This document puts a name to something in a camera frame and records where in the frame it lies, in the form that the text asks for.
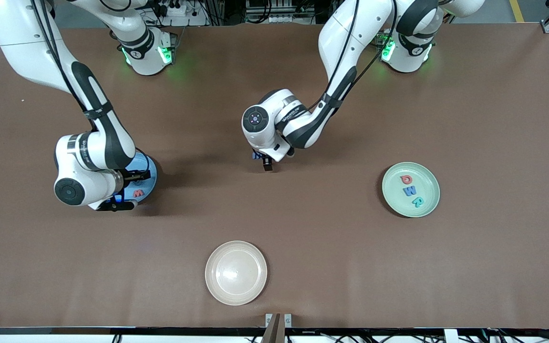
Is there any blue plate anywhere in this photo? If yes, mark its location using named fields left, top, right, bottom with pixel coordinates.
left=123, top=151, right=158, bottom=204

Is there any light green plate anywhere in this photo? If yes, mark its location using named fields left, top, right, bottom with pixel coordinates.
left=382, top=162, right=441, bottom=218

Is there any beige plate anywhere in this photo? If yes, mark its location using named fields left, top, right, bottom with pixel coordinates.
left=205, top=241, right=268, bottom=306

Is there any white power strip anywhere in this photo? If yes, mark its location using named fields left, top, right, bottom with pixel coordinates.
left=159, top=1, right=187, bottom=18

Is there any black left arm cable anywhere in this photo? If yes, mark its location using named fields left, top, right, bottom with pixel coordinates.
left=303, top=0, right=399, bottom=115

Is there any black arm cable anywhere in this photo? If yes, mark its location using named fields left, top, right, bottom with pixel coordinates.
left=29, top=0, right=152, bottom=174
left=303, top=0, right=399, bottom=115

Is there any equipment rack with cables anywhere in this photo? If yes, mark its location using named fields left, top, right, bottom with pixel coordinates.
left=245, top=0, right=315, bottom=24

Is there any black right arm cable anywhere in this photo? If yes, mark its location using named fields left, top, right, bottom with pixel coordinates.
left=29, top=0, right=152, bottom=174

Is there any metal bracket at table edge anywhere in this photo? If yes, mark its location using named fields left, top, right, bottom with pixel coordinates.
left=265, top=313, right=293, bottom=343

